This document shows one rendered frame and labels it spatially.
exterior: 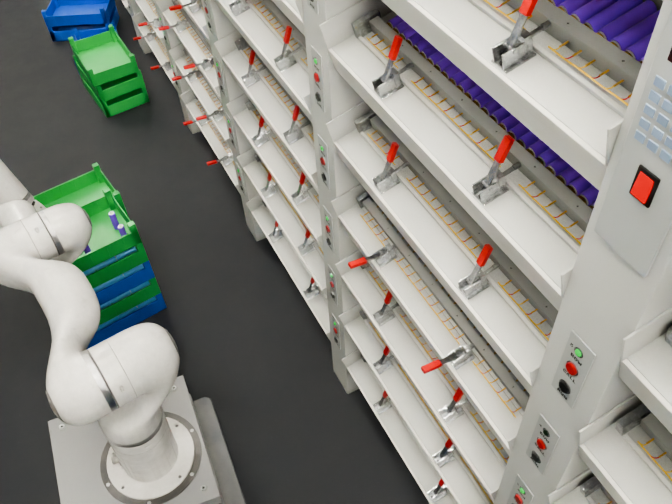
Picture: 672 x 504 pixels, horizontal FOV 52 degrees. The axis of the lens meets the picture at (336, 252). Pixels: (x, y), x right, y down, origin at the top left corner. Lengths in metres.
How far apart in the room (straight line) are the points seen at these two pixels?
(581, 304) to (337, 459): 1.27
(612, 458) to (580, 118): 0.45
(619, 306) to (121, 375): 0.83
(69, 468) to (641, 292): 1.29
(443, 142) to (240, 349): 1.34
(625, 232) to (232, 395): 1.57
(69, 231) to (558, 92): 1.06
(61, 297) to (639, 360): 1.00
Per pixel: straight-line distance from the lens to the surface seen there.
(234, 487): 1.66
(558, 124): 0.73
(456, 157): 0.97
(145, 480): 1.59
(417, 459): 1.79
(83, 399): 1.26
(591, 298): 0.79
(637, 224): 0.68
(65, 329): 1.33
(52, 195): 2.57
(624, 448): 0.97
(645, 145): 0.64
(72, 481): 1.65
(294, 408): 2.05
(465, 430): 1.39
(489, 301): 1.05
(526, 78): 0.78
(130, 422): 1.38
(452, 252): 1.11
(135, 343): 1.26
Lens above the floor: 1.79
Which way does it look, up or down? 48 degrees down
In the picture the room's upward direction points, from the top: 4 degrees counter-clockwise
